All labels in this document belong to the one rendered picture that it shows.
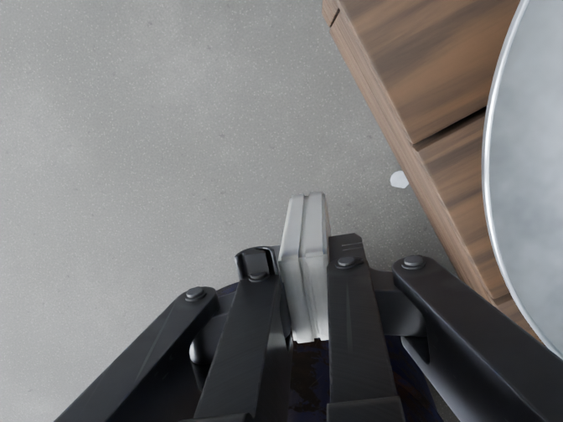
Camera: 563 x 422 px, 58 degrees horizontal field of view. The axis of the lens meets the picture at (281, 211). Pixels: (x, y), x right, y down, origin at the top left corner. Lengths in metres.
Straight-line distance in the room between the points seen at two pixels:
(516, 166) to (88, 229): 0.57
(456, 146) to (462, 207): 0.03
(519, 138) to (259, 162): 0.43
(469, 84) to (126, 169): 0.48
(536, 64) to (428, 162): 0.07
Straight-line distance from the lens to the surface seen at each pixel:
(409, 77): 0.25
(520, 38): 0.22
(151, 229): 0.67
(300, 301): 0.16
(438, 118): 0.26
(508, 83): 0.22
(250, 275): 0.15
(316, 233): 0.17
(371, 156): 0.61
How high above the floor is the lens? 0.60
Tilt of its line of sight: 72 degrees down
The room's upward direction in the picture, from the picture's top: 167 degrees counter-clockwise
